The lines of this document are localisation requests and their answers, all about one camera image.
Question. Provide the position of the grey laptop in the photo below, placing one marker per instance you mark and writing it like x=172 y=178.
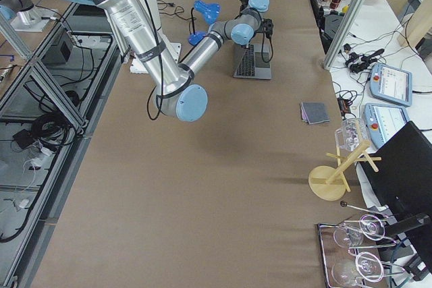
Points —
x=252 y=62

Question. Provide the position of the folded grey cloth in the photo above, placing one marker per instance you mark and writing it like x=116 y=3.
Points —
x=314 y=113

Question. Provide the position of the blue desk lamp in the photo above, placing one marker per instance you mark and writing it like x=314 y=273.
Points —
x=210 y=13

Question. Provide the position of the wooden mug tree stand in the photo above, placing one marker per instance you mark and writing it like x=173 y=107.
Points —
x=329 y=183

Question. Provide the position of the clear glass mug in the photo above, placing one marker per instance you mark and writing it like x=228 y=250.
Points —
x=352 y=133

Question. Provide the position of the lower teach pendant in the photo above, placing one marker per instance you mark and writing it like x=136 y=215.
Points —
x=384 y=121

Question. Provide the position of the teach pendant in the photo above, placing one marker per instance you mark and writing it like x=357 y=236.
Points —
x=384 y=121
x=391 y=84

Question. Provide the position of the upper teach pendant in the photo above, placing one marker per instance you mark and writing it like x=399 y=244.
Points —
x=391 y=84

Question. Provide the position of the upper wine glass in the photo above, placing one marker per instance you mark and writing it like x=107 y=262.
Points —
x=351 y=233

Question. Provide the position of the wine glass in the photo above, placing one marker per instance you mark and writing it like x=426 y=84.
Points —
x=351 y=233
x=365 y=269

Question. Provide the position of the black monitor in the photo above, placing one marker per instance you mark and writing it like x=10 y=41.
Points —
x=403 y=183

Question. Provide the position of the lower wine glass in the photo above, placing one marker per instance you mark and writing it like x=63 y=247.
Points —
x=365 y=269

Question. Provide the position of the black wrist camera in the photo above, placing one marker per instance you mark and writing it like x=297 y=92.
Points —
x=267 y=27

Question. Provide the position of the metal wire glass rack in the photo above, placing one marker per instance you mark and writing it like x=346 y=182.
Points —
x=350 y=250

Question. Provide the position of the aluminium frame column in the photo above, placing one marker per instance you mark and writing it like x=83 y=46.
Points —
x=342 y=33

